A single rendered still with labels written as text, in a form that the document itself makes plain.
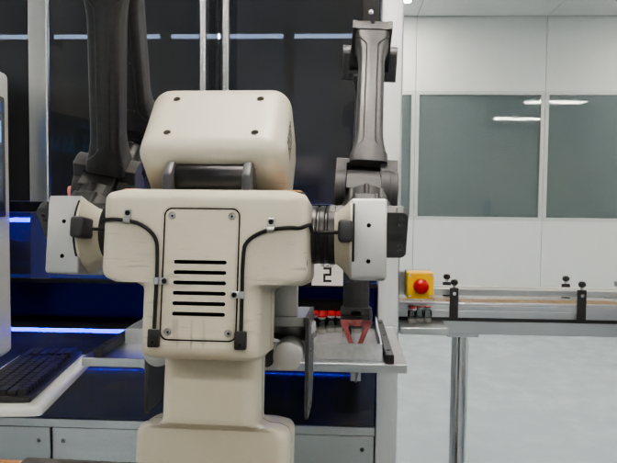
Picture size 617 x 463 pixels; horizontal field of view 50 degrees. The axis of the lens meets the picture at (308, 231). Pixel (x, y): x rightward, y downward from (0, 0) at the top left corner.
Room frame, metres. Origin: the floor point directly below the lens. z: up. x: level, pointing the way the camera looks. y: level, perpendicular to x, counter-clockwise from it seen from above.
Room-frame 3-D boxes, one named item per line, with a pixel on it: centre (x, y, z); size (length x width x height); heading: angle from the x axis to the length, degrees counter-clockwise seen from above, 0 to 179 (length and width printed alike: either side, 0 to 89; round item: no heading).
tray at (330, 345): (1.57, -0.04, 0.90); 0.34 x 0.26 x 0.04; 176
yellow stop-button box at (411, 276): (1.79, -0.30, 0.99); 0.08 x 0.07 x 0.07; 177
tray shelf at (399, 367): (1.62, 0.13, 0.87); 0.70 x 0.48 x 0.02; 87
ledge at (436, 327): (1.83, -0.32, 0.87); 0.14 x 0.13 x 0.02; 177
